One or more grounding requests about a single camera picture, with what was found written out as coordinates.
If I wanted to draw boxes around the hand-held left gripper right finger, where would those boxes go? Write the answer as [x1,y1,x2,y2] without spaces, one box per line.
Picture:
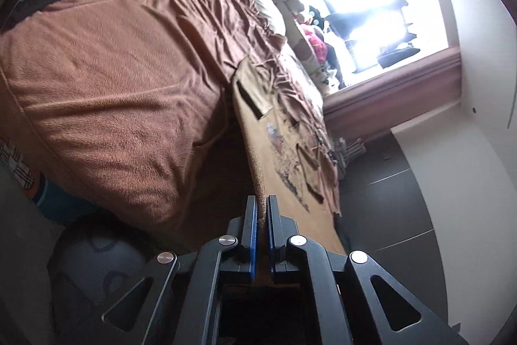
[266,196,469,345]

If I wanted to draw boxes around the cartoon printed bed sheet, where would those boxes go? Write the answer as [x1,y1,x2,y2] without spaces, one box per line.
[0,137,98,224]

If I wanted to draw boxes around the short dark hanging garment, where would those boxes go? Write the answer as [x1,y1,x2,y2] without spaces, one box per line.
[377,45,421,70]

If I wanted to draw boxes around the pile of plush toys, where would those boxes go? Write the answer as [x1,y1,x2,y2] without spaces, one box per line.
[277,0,348,95]

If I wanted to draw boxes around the pink curtain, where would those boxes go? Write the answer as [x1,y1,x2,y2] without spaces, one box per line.
[323,46,463,135]

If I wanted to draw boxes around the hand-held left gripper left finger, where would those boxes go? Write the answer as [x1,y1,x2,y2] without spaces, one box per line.
[60,196,258,345]

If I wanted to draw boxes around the brown printed t-shirt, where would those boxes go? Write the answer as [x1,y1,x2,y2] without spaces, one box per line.
[232,56,348,285]

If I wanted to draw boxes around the person's leg in patterned pants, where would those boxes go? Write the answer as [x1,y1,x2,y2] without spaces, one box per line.
[46,232,162,329]

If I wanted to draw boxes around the long dark hanging garment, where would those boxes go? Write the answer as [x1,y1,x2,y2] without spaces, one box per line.
[325,0,410,42]

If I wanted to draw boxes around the brown fleece blanket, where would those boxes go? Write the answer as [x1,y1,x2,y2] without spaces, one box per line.
[0,0,324,244]

